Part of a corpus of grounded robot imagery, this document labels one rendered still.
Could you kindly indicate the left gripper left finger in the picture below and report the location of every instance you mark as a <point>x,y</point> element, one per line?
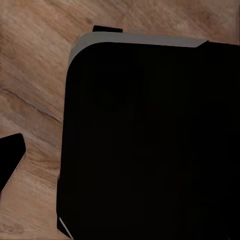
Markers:
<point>12,149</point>

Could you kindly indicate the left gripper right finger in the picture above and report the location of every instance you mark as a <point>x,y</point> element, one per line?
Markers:
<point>232,149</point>

